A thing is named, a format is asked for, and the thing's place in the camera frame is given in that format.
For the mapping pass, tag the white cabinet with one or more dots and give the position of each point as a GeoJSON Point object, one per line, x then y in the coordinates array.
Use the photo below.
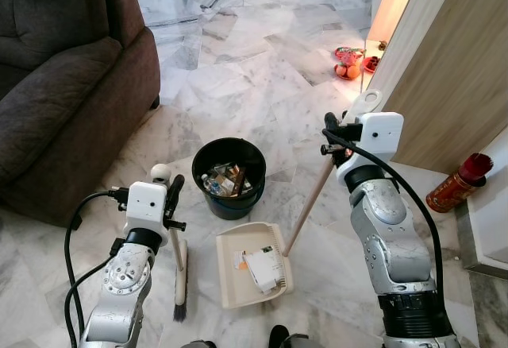
{"type": "Point", "coordinates": [488, 221]}

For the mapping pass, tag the robot leg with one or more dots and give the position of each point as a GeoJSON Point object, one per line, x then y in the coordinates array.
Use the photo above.
{"type": "Point", "coordinates": [198, 345]}
{"type": "Point", "coordinates": [282, 340]}

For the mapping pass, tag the left robot leg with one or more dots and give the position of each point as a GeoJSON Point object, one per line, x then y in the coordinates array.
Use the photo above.
{"type": "Point", "coordinates": [198, 345]}

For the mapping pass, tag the white paper packet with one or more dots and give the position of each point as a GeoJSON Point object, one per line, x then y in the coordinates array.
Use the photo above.
{"type": "Point", "coordinates": [263, 272]}

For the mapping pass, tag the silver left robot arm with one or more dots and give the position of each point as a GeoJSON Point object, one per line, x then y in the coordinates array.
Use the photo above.
{"type": "Point", "coordinates": [123, 284]}

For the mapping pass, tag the light wooden door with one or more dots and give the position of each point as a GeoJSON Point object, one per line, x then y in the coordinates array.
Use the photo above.
{"type": "Point", "coordinates": [452, 62]}

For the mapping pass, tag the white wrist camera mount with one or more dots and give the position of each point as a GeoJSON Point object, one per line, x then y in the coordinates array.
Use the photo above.
{"type": "Point", "coordinates": [145, 203]}
{"type": "Point", "coordinates": [381, 135]}

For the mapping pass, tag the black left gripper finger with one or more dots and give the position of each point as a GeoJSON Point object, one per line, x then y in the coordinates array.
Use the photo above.
{"type": "Point", "coordinates": [174, 197]}

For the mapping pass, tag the beige broom with ball knob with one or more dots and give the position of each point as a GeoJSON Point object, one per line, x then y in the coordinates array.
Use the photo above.
{"type": "Point", "coordinates": [182, 284]}

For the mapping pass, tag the dark brown sofa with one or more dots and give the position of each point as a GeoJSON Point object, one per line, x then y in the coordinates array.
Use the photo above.
{"type": "Point", "coordinates": [63, 86]}

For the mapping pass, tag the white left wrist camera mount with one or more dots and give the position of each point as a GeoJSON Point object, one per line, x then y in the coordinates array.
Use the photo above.
{"type": "Point", "coordinates": [145, 203]}

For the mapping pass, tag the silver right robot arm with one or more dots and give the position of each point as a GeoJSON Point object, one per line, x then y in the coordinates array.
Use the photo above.
{"type": "Point", "coordinates": [389, 237]}

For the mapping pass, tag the clear plastic bottle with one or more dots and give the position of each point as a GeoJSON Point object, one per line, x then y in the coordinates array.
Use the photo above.
{"type": "Point", "coordinates": [210, 183]}

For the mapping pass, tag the red spray can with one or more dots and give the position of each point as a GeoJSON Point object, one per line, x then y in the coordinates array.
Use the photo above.
{"type": "Point", "coordinates": [452, 193]}

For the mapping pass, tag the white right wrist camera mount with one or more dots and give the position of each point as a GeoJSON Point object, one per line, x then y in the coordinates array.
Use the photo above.
{"type": "Point", "coordinates": [381, 135]}

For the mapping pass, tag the right robot leg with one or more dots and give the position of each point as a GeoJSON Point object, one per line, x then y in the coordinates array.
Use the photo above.
{"type": "Point", "coordinates": [282, 340]}

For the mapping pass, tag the small red item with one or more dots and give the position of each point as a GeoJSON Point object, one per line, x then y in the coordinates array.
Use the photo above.
{"type": "Point", "coordinates": [371, 64]}

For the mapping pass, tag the black waste bin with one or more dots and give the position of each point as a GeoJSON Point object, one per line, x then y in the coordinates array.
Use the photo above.
{"type": "Point", "coordinates": [230, 205]}

